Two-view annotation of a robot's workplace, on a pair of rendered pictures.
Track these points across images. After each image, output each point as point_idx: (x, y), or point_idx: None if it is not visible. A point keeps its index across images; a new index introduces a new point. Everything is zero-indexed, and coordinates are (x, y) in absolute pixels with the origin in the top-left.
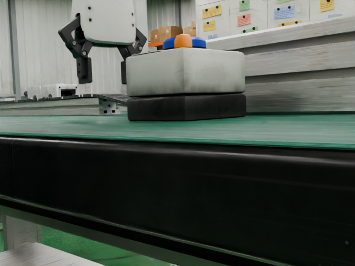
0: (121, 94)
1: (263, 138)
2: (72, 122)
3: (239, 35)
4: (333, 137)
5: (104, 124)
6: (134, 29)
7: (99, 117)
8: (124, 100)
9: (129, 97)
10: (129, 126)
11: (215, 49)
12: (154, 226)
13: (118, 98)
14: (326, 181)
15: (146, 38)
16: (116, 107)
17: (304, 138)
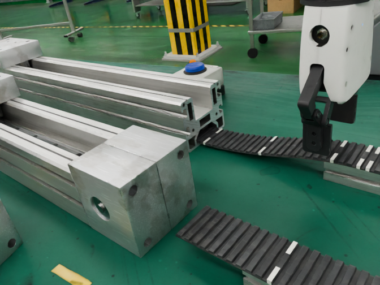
0: (315, 154)
1: (176, 68)
2: (255, 93)
3: (166, 73)
4: (167, 68)
5: (225, 84)
6: (299, 78)
7: (281, 123)
8: (289, 141)
9: (292, 147)
10: None
11: (181, 69)
12: None
13: (297, 140)
14: None
15: (297, 102)
16: (328, 172)
17: (171, 68)
